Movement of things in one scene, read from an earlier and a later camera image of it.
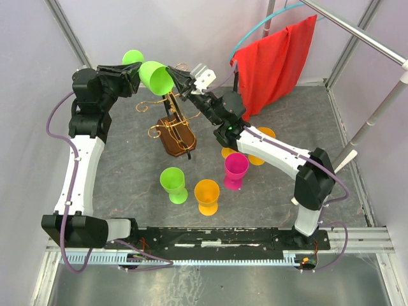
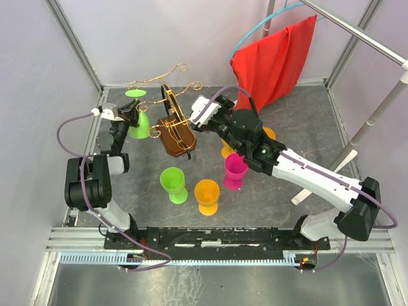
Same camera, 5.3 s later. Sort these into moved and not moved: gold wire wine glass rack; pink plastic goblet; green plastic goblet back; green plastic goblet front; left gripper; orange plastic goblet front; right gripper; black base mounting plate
Moved: left gripper; right gripper; green plastic goblet back
Not moved: gold wire wine glass rack; black base mounting plate; pink plastic goblet; green plastic goblet front; orange plastic goblet front
